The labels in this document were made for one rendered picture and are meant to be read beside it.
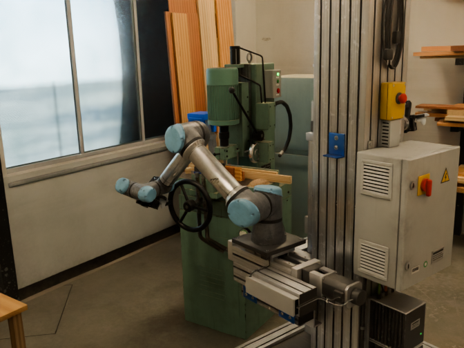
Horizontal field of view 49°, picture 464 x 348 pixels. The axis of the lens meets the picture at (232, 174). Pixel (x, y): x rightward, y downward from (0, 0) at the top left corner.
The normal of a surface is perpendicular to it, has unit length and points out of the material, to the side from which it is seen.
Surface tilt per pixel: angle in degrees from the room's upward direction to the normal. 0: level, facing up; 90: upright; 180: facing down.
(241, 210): 95
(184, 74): 86
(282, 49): 90
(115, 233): 90
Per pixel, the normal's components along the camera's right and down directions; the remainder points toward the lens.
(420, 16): -0.59, 0.20
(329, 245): -0.78, 0.17
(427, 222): 0.62, 0.17
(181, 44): 0.80, 0.07
